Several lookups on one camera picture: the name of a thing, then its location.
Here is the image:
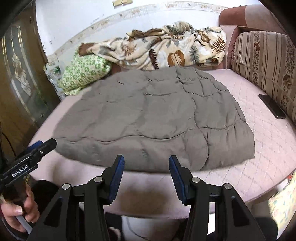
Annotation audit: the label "printed plastic bag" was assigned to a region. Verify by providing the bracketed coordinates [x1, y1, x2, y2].
[44, 59, 66, 100]

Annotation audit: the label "black phone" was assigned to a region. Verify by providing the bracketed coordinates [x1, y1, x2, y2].
[258, 94, 287, 119]

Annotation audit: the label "leaf print fleece blanket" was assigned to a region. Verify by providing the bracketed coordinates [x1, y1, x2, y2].
[78, 21, 227, 70]

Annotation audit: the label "pink brown sofa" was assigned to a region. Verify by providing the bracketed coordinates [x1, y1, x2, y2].
[218, 5, 289, 70]

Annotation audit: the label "person's left hand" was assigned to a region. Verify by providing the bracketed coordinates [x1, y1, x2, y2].
[0, 183, 41, 232]

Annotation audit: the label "striped floral sofa cushion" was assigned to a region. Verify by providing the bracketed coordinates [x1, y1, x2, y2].
[231, 31, 296, 123]

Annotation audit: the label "pink slipper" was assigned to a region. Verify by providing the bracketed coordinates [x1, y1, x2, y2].
[108, 227, 122, 241]

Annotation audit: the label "wooden door with glass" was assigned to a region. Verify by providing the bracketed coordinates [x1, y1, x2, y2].
[0, 14, 60, 163]

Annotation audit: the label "green floral cloth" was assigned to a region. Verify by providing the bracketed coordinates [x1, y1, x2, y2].
[57, 50, 112, 96]

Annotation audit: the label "grey quilted hooded jacket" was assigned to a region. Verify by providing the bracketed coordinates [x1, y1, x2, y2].
[53, 66, 255, 173]

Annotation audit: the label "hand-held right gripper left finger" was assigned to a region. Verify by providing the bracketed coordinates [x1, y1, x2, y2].
[28, 155, 125, 241]

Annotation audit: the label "pink quilted bed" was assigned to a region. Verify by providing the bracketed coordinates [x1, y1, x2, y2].
[28, 67, 296, 219]

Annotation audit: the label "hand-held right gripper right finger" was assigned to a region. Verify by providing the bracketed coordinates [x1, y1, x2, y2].
[168, 155, 266, 241]

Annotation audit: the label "person's dark trousers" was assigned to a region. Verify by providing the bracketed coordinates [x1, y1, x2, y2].
[30, 179, 279, 241]

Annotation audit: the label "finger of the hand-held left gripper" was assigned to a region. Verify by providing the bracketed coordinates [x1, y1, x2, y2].
[14, 138, 57, 165]
[27, 140, 44, 154]

